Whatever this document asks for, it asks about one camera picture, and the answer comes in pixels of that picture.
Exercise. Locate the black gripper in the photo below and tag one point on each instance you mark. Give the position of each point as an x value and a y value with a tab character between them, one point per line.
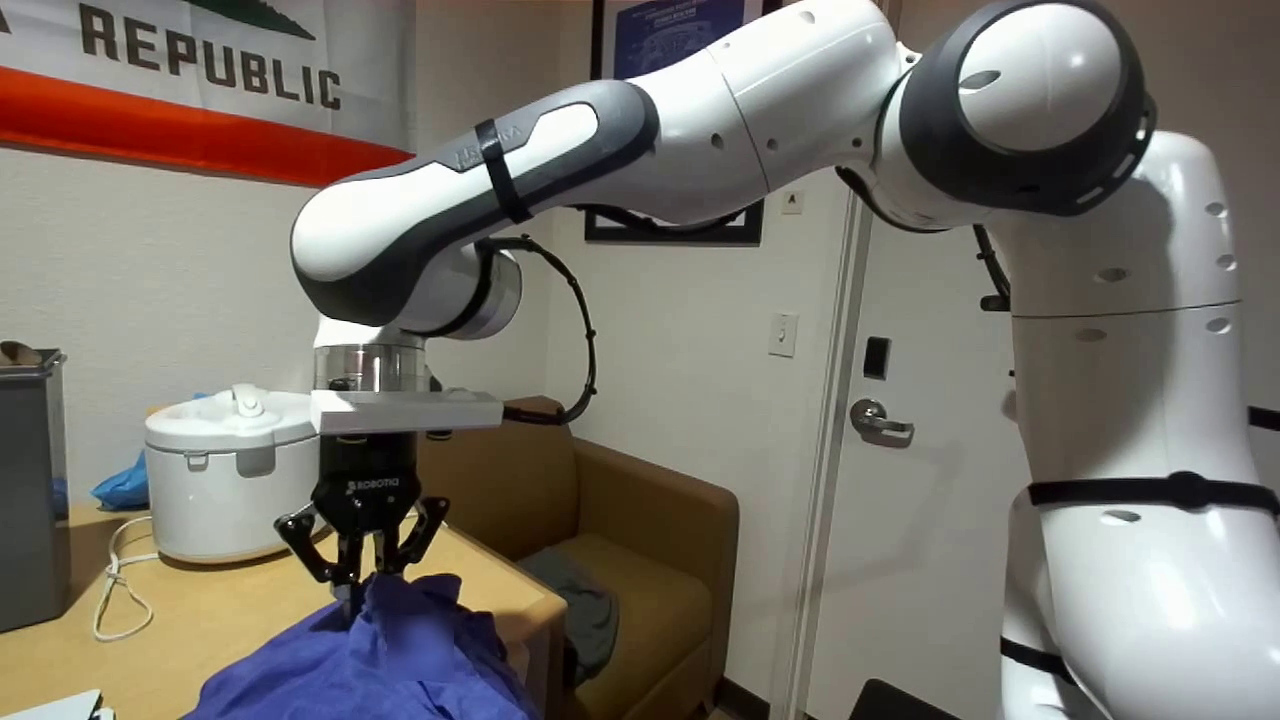
364	480

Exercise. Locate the blue t-shirt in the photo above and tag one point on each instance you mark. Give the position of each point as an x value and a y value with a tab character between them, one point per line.
372	661

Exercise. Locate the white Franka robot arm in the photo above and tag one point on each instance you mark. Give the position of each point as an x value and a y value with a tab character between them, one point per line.
801	106

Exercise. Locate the white rice cooker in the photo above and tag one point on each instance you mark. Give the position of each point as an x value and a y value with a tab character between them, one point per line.
224	480

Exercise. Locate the light wooden table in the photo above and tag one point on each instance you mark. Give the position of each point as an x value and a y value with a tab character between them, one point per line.
201	615

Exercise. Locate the dark grey cloth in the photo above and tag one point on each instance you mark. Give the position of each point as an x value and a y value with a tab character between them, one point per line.
581	615

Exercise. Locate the blue plastic bag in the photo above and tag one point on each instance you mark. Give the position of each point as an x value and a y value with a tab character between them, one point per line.
123	480

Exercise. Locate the brown armchair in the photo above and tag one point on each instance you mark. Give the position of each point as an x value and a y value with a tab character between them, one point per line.
642	534

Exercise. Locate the dark grey bin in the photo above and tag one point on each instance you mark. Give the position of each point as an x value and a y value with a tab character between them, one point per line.
28	492

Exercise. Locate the white paper sheet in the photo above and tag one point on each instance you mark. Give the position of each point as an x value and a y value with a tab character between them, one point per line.
53	704

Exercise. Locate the California Republic flag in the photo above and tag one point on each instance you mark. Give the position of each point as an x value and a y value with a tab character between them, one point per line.
201	135

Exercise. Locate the black door lock reader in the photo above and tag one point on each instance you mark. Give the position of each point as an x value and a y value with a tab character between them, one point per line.
879	359

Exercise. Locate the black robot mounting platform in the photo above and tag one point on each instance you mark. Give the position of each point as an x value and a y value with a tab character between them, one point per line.
897	701

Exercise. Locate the white light switch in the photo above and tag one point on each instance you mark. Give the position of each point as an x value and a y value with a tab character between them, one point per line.
780	335

